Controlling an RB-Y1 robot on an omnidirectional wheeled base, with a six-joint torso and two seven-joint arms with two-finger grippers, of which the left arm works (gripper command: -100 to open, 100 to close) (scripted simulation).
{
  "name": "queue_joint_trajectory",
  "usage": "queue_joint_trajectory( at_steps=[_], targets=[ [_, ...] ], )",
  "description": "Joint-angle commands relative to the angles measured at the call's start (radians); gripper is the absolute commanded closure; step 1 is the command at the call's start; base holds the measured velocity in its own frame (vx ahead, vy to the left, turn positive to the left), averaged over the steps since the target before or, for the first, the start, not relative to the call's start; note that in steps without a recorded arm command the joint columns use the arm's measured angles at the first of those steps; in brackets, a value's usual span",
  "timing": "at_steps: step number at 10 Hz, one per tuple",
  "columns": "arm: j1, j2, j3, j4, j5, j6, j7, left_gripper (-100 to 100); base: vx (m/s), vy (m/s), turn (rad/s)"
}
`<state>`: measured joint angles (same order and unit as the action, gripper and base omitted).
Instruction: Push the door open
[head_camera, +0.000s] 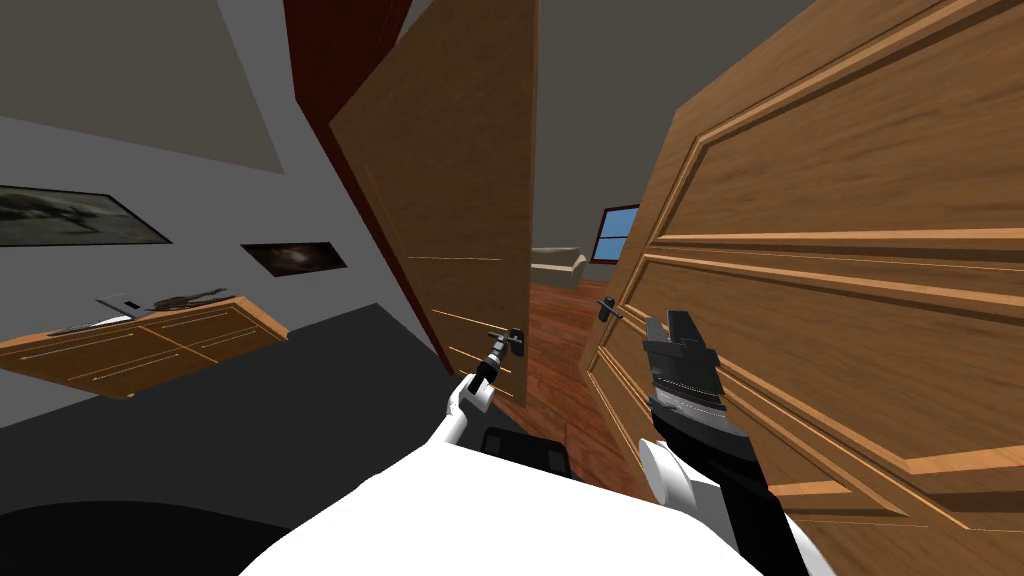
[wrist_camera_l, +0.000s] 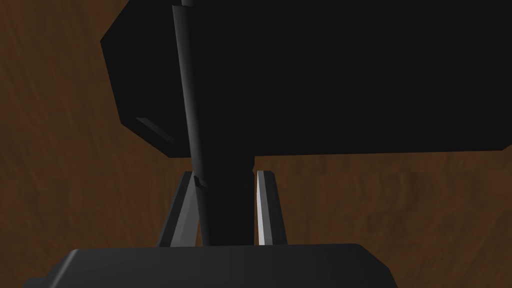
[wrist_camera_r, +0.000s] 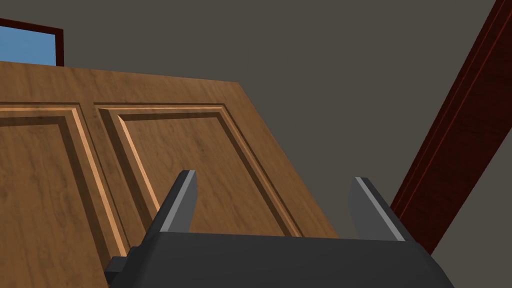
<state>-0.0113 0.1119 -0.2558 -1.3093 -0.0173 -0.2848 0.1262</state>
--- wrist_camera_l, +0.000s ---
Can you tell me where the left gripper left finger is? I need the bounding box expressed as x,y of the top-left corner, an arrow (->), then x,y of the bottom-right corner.
156,170 -> 201,248

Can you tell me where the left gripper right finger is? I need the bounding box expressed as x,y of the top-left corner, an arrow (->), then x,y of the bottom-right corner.
253,170 -> 288,246

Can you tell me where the black bar handle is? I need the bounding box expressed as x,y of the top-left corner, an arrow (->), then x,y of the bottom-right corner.
171,0 -> 256,247

